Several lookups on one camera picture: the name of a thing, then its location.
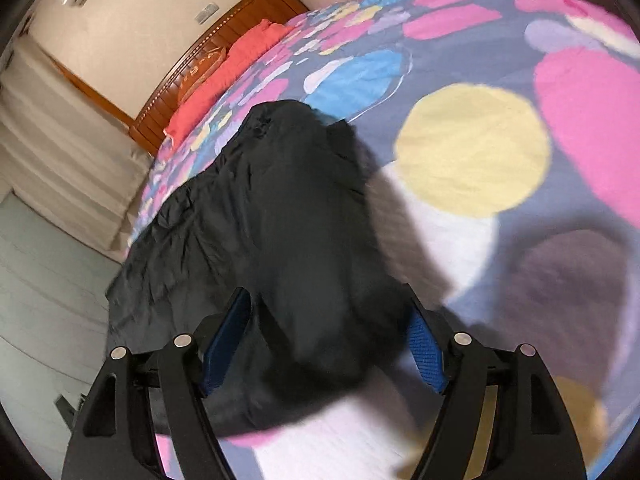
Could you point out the red pillow blanket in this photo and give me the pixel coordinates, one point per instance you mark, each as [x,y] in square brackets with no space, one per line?
[240,56]

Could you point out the left beige curtain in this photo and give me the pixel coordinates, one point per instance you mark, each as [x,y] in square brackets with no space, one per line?
[64,157]

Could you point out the wall power outlet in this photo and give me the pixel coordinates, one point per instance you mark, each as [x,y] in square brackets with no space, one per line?
[206,13]

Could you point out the colourful polka dot bedspread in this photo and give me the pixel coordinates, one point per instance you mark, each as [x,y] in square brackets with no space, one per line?
[501,146]

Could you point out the wooden wall trim post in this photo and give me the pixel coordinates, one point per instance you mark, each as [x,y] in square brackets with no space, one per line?
[96,97]

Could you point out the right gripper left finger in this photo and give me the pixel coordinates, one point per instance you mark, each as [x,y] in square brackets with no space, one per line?
[136,394]

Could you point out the frosted glass wardrobe door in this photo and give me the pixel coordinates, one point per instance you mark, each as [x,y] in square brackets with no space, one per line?
[53,326]

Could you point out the black puffer jacket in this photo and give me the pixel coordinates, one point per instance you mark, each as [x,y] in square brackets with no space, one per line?
[281,212]

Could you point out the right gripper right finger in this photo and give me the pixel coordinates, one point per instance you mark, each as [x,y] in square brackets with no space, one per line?
[502,416]

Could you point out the orange embroidered cushion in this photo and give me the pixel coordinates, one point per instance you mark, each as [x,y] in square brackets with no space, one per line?
[204,68]

